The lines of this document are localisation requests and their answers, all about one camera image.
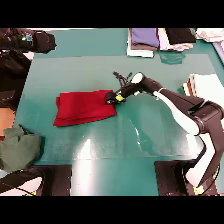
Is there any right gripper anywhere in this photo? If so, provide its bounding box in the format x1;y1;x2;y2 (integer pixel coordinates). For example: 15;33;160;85
105;85;131;105

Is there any red T-shirt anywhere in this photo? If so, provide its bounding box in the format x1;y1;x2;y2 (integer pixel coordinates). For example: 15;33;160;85
53;89;118;128

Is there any purple garment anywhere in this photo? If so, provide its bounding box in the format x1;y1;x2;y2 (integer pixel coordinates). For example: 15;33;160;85
129;28;161;48

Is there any lilac garment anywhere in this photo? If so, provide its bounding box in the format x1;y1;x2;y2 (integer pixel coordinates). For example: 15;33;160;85
212;40;224;65

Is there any green garment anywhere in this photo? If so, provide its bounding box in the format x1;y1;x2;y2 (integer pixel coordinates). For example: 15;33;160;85
0;124;45;173

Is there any black cable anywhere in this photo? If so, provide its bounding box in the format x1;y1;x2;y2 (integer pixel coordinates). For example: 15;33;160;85
201;164;222;196

